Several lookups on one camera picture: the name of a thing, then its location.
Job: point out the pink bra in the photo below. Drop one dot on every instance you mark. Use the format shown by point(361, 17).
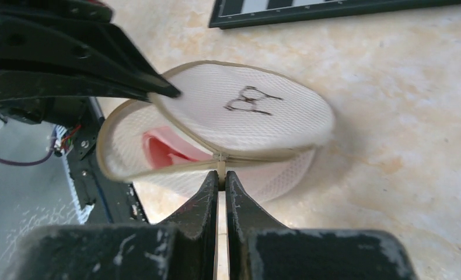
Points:
point(165, 146)

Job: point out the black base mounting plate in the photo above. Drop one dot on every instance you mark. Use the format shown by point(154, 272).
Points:
point(96, 198)

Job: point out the white mesh laundry bag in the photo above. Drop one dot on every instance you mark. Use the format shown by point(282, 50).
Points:
point(262, 125)

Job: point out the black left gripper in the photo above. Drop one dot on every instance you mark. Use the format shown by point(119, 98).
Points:
point(54, 55)

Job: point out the black and white chessboard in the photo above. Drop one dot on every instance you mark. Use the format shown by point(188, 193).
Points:
point(231, 14)

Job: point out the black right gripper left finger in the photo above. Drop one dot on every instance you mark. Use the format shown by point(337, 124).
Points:
point(182, 246)

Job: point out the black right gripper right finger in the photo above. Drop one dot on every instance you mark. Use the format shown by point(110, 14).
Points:
point(260, 247)

